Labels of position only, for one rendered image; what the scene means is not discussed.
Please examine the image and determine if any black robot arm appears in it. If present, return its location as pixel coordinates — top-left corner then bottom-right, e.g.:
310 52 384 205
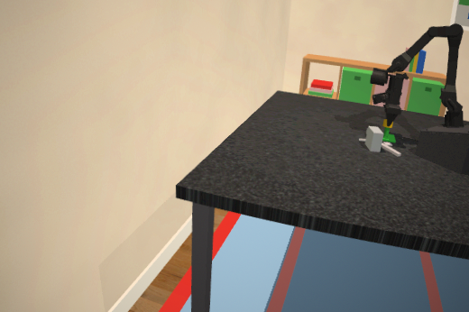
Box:
371 23 464 128

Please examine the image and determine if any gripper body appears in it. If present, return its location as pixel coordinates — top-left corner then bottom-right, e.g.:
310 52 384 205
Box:
385 87 402 115

